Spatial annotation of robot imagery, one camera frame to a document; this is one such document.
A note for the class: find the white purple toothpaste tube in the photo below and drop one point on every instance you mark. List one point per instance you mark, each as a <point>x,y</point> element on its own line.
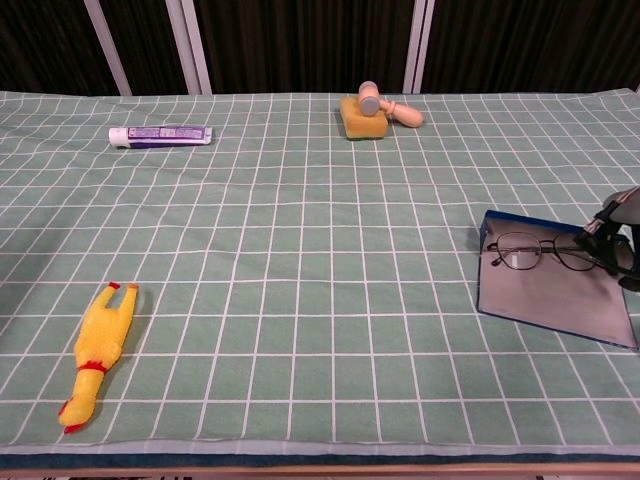
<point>160,136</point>

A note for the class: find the wide white frame post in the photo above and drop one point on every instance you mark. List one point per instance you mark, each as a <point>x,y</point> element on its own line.
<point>190,47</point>
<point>419,47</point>

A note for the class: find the green checked tablecloth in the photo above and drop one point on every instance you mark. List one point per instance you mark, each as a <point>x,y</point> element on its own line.
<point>300,250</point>

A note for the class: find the black pleated curtain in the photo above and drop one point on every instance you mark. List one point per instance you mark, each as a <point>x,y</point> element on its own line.
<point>310,40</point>

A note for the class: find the thin white frame post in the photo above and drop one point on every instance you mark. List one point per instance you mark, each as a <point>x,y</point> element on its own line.
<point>107,47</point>

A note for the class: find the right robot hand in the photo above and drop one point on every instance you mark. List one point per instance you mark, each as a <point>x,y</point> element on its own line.
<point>607,247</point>

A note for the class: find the yellow rubber chicken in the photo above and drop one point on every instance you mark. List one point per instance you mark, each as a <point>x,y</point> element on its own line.
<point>102,335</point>

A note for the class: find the thin-framed eyeglasses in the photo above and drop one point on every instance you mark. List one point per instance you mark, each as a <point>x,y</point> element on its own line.
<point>517,252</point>

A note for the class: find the yellow sponge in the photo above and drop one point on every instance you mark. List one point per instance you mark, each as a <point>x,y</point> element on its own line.
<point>362,126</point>

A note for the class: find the wooden toy hammer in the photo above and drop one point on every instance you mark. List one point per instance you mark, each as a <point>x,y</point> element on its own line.
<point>407,116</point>

